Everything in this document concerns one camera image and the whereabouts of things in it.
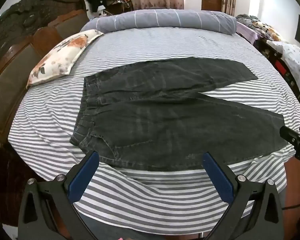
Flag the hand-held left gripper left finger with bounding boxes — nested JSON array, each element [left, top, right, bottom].
[[17, 151, 100, 240]]

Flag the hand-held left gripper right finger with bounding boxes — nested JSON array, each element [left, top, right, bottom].
[[202, 152, 283, 240]]

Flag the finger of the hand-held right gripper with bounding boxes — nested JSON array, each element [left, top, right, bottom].
[[279, 124, 300, 165]]

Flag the black denim pants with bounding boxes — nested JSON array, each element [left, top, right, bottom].
[[69, 57, 290, 171]]

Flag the striped bed sheet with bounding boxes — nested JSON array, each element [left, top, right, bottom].
[[7, 26, 300, 236]]

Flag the pile of clothes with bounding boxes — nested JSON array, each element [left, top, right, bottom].
[[235, 14, 288, 43]]

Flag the floral pillow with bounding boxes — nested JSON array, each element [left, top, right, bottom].
[[26, 29, 104, 89]]

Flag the dark wooden headboard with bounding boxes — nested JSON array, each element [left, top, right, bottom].
[[0, 0, 90, 145]]

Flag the grey checked rolled duvet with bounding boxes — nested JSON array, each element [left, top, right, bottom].
[[80, 9, 238, 35]]

